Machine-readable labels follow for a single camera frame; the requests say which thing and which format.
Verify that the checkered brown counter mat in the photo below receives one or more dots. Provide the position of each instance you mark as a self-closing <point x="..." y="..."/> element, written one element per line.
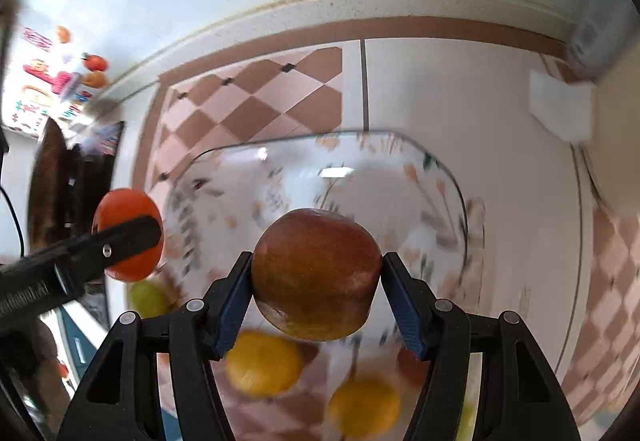
<point x="540" y="236"/>

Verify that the yellow citrus fruit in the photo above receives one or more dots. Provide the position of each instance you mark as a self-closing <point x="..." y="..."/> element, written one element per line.
<point x="262" y="365"/>
<point x="364" y="407"/>

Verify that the bright orange tangerine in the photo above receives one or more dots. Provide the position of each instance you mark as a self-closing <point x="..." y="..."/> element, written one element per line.
<point x="137" y="252"/>

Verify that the patterned ceramic fruit plate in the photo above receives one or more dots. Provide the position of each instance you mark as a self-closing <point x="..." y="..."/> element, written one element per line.
<point x="404" y="197"/>

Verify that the black wok pan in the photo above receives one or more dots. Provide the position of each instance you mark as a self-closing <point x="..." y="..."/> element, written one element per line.
<point x="53" y="211"/>

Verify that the dark orange rough orange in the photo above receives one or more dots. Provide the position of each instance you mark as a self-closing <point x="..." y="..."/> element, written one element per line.
<point x="411" y="369"/>

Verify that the white folded paper towel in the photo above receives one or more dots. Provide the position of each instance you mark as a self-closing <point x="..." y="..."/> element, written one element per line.
<point x="565" y="110"/>

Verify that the green apple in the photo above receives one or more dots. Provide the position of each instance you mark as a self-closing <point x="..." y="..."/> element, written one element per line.
<point x="147" y="299"/>
<point x="467" y="422"/>

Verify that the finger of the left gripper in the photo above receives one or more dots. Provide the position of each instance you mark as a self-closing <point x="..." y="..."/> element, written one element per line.
<point x="55" y="275"/>

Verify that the brown-red round fruit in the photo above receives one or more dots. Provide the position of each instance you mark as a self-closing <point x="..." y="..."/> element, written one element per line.
<point x="315" y="274"/>

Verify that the colourful wall stickers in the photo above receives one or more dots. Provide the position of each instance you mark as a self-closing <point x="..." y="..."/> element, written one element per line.
<point x="48" y="77"/>

